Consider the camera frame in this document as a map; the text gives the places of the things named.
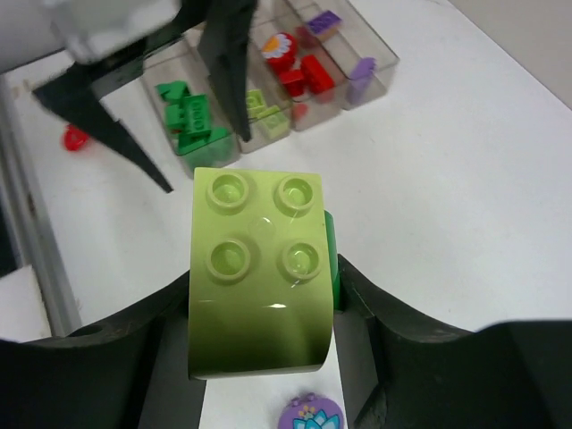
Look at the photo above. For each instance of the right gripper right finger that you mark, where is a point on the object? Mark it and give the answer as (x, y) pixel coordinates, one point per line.
(401, 368)

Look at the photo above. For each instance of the purple hollow lego brick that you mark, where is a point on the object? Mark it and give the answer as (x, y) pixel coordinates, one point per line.
(359, 79)

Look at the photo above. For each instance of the green and yellow lego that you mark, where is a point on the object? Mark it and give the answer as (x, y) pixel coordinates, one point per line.
(260, 283)

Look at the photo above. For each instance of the metal table rail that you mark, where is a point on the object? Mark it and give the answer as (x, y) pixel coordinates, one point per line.
(30, 229)

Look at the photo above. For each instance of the red curved lego piece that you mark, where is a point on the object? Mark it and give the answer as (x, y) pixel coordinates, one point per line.
(299, 111)

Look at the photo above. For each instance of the small green slope lego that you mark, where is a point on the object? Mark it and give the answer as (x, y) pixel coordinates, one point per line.
(186, 144)

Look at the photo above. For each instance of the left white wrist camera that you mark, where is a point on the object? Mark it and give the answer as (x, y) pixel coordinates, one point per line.
(92, 30)

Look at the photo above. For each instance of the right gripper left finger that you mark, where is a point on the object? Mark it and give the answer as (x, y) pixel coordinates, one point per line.
(128, 370)

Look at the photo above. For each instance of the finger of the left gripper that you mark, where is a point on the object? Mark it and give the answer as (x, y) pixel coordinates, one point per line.
(75, 97)
(223, 48)

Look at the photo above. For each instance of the yellow-green lego brick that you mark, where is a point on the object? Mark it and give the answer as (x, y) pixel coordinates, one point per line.
(256, 104)
(275, 125)

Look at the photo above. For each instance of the purple flower lego disc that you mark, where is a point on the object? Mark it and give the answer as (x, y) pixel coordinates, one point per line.
(311, 411)

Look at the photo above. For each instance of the clear compartment organizer tray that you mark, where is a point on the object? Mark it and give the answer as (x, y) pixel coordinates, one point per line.
(175, 56)

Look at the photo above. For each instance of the red half-round lego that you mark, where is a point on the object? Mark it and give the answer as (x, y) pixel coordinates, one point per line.
(74, 139)

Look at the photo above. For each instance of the long red lego brick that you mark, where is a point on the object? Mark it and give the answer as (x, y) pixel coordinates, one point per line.
(317, 78)

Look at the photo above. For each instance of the small red lego cube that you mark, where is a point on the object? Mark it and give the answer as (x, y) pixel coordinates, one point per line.
(294, 82)

